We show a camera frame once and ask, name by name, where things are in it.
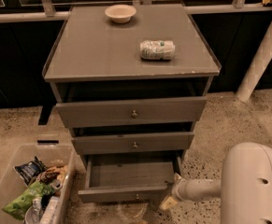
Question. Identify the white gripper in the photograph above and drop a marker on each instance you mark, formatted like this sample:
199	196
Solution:
181	189

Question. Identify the grey bottom drawer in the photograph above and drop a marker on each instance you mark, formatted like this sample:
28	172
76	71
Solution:
129	177

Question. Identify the grey drawer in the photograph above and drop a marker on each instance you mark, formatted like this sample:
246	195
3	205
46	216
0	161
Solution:
129	177
125	143
131	112

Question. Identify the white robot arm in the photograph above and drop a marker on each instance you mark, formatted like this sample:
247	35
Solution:
245	189

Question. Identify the grey middle drawer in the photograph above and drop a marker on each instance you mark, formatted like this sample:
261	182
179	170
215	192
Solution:
125	143

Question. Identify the grey top drawer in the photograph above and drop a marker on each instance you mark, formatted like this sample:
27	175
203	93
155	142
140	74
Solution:
131	112

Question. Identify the grey wooden drawer cabinet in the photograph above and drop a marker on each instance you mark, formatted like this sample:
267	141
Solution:
96	59

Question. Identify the silver can in bin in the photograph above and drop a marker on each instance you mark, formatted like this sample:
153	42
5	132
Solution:
56	184

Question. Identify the brown snack bag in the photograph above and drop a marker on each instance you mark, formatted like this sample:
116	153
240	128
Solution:
53	172

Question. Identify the clear plastic water bottle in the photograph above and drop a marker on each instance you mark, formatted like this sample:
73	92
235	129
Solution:
35	212

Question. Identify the dark blue snack bag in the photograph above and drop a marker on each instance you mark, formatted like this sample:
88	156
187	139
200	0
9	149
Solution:
30	170

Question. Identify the green snack bag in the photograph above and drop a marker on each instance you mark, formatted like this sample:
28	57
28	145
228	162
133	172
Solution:
19	206

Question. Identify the clear plastic storage bin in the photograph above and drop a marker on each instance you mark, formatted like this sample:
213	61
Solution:
12	185

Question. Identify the beige paper bowl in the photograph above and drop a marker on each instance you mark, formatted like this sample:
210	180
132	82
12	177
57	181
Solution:
120	13

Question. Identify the grey metal railing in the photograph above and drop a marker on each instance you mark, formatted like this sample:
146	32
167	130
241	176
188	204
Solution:
26	16

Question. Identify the white diagonal support post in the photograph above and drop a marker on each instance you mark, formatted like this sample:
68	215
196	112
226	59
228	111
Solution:
259	63

